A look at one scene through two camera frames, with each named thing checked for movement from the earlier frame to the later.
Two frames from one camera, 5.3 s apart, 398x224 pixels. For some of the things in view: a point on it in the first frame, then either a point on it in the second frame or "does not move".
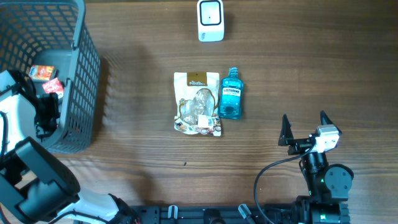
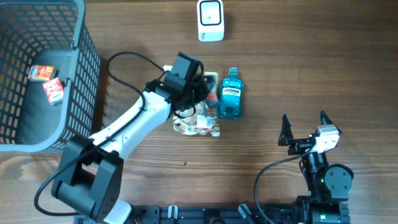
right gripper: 286,139 does not move
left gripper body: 45,115 to 196,91
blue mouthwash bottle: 231,96 does not move
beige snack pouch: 198,97 does not move
